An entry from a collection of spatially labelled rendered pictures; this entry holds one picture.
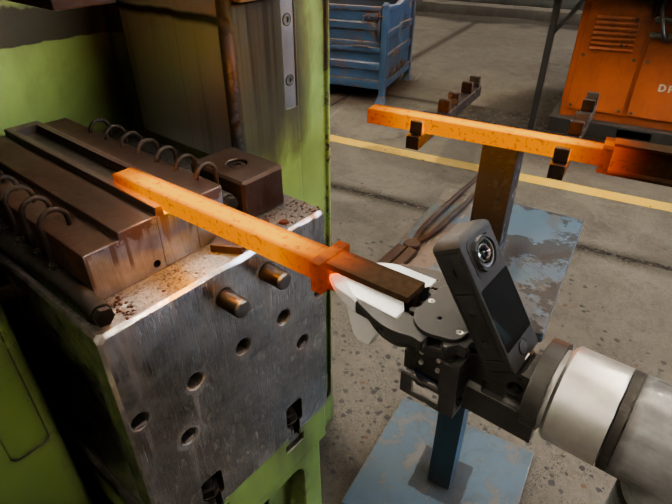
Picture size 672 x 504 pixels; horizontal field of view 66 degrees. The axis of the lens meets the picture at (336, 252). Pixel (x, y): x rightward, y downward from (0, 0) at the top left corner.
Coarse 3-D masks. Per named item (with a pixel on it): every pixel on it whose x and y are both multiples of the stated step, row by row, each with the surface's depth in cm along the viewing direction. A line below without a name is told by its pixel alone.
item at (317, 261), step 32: (160, 192) 64; (192, 192) 63; (224, 224) 57; (256, 224) 56; (288, 256) 52; (320, 256) 49; (352, 256) 49; (320, 288) 49; (384, 288) 45; (416, 288) 44
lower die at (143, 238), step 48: (0, 144) 82; (96, 144) 82; (0, 192) 71; (48, 192) 69; (96, 192) 69; (48, 240) 63; (96, 240) 61; (144, 240) 63; (192, 240) 70; (96, 288) 61
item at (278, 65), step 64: (128, 0) 91; (192, 0) 80; (256, 0) 81; (320, 0) 93; (128, 64) 99; (192, 64) 87; (256, 64) 85; (320, 64) 99; (128, 128) 110; (192, 128) 95; (256, 128) 90; (320, 128) 105; (320, 192) 113
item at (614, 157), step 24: (384, 120) 82; (408, 120) 80; (432, 120) 78; (456, 120) 78; (504, 144) 75; (528, 144) 73; (552, 144) 71; (576, 144) 70; (600, 144) 70; (624, 144) 68; (648, 144) 68; (600, 168) 69; (624, 168) 69; (648, 168) 68
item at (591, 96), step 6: (474, 78) 99; (480, 78) 99; (462, 84) 96; (468, 84) 96; (474, 84) 100; (462, 90) 97; (468, 90) 96; (588, 96) 91; (594, 96) 90; (582, 102) 88; (588, 102) 87; (594, 102) 87; (582, 108) 88; (588, 108) 88
